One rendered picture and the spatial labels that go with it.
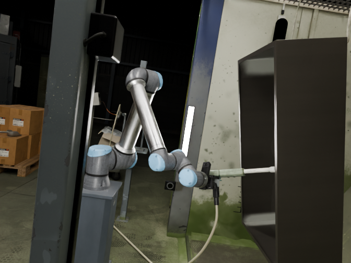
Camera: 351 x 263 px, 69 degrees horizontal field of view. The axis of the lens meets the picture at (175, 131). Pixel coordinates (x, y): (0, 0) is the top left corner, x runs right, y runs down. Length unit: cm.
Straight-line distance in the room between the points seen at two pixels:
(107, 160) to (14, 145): 239
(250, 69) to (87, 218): 148
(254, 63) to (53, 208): 169
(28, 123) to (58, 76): 385
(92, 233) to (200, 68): 158
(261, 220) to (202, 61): 141
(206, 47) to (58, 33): 203
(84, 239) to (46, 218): 137
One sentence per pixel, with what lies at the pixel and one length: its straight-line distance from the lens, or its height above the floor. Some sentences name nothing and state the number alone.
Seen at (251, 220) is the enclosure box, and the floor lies 49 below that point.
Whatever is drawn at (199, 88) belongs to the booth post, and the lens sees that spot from 236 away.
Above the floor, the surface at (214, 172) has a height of 88.
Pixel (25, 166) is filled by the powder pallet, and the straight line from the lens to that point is 401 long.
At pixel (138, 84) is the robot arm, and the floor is 134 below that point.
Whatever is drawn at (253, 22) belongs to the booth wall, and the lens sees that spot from 256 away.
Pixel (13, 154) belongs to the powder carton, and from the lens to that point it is 402.
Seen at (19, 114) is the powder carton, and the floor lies 79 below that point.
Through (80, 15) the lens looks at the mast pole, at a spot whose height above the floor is 137.
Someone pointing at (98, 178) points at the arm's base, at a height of 72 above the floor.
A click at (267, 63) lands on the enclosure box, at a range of 198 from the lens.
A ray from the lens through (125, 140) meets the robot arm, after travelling 176.
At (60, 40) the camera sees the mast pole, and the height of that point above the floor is 133.
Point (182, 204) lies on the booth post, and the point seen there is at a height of 34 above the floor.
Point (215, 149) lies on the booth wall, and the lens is 242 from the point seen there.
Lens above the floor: 126
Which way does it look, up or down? 6 degrees down
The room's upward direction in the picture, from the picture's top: 9 degrees clockwise
